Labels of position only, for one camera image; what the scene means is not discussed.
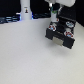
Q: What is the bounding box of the dark keyboard at left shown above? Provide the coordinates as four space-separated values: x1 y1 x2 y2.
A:
0 15 20 24

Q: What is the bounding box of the kcup in drawer back right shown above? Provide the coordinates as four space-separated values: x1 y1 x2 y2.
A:
66 22 74 28

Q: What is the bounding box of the kcup in drawer front left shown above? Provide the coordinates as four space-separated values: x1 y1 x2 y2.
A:
49 23 56 31

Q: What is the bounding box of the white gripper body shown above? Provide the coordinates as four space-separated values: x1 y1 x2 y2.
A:
49 0 75 8

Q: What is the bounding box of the kcup in drawer red lid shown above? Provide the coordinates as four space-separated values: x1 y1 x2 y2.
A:
65 31 73 37

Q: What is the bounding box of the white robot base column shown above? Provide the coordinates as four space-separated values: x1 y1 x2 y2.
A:
20 0 32 20

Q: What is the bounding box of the black kcup holder drawer unit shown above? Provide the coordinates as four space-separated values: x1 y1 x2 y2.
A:
45 7 78 50

